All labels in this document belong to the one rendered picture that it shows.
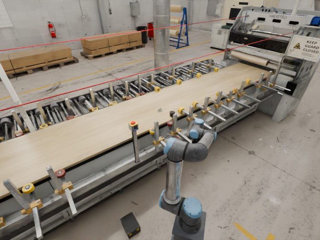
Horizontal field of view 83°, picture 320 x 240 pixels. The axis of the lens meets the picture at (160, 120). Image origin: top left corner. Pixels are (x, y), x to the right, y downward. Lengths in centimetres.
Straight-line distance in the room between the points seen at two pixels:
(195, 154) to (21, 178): 153
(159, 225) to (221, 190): 95
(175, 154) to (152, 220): 144
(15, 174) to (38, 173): 20
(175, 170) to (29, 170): 135
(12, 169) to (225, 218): 229
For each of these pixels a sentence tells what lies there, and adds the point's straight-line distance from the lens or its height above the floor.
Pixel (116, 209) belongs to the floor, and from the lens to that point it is 258.
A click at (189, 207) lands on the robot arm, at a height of 87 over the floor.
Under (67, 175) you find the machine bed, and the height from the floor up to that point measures 76.
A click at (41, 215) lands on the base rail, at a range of 198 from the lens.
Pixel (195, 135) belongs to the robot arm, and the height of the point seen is 115.
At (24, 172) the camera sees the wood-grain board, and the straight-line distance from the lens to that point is 208.
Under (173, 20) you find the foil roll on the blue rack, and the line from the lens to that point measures 901.
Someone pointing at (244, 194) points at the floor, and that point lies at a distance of 285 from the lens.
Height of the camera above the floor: 223
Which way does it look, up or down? 36 degrees down
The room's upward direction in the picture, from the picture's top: straight up
